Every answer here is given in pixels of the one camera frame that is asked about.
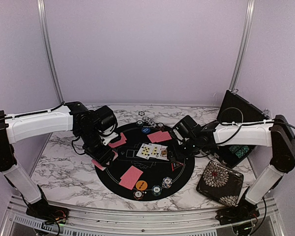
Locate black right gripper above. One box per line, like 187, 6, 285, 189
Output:
166, 138, 200, 163

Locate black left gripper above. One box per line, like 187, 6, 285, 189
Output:
78, 128, 115, 168

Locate red triangular marker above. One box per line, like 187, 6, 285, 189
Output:
171, 161, 184, 172

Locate red card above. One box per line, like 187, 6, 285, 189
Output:
119, 166, 143, 190
147, 131, 172, 143
108, 132, 127, 148

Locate red black hundred chip stack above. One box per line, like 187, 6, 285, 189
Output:
157, 123, 164, 130

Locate six of clubs card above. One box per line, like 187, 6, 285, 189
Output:
149, 145, 162, 158

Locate red playing card deck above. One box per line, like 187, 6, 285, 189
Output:
91, 159, 106, 171

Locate blue small blind button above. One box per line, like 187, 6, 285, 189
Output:
141, 127, 151, 134

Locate blue orange chip stack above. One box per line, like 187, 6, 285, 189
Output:
162, 177, 173, 189

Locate green fifty poker chip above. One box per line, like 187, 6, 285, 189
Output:
136, 120, 143, 127

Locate seven of clubs card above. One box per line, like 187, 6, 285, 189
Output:
136, 144, 151, 160

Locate orange big blind button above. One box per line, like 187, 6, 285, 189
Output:
135, 180, 148, 191

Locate face up community card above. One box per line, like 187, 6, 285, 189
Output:
157, 147, 168, 160

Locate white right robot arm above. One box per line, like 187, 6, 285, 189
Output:
173, 115, 295, 221

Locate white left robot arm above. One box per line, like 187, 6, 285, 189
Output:
0, 101, 119, 220

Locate blue orange chips on marble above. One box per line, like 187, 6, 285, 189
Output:
143, 117, 157, 128

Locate floral fabric pouch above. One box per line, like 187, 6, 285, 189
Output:
196, 161, 244, 207

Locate round black poker mat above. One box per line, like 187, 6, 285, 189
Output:
94, 123, 195, 201

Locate black poker chip case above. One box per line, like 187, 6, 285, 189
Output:
192, 89, 273, 168

